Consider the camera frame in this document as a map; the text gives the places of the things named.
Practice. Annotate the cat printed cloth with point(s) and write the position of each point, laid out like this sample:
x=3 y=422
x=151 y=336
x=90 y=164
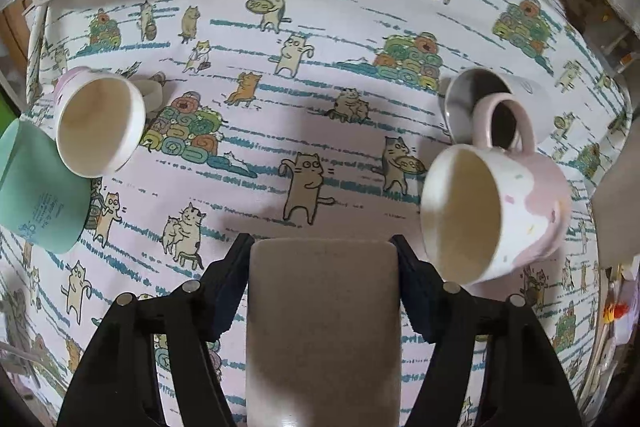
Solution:
x=320 y=72

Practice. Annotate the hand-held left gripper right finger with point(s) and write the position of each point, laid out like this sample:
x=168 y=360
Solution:
x=415 y=292

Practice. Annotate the pink and white cup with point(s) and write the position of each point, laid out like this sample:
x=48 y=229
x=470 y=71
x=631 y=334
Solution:
x=97 y=127

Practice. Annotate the pink speckled mug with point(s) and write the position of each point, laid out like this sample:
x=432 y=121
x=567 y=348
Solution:
x=530 y=202

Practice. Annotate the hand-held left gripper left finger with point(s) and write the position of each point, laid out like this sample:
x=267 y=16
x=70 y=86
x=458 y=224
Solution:
x=231 y=287

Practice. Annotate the white mug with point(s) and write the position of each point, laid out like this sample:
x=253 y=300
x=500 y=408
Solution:
x=522 y=93

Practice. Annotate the mint green cup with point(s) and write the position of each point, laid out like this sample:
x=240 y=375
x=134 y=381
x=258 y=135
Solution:
x=37 y=202

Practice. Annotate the beige grey cup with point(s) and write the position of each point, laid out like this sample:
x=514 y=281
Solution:
x=322 y=332

